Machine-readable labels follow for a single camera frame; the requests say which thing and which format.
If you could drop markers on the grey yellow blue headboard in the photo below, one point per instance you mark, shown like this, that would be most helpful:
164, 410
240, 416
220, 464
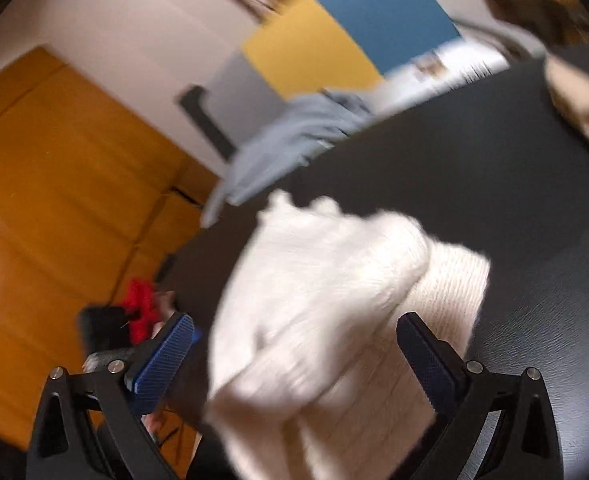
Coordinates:
313, 45

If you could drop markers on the dark round table mat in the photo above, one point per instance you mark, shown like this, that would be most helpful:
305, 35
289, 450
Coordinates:
494, 167

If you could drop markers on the white knitted sweater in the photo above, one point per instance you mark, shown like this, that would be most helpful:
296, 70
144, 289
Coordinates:
306, 377

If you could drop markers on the beige cloth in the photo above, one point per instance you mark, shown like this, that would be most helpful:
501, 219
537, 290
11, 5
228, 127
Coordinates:
568, 89

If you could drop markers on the grey blue garment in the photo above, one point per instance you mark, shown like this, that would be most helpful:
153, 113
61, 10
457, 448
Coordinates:
311, 125

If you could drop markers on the white pillow with print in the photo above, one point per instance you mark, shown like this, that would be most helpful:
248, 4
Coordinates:
450, 66

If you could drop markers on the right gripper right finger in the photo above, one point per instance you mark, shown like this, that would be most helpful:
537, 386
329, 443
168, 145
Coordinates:
444, 376

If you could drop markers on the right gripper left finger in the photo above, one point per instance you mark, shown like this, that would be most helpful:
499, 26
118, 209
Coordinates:
149, 368

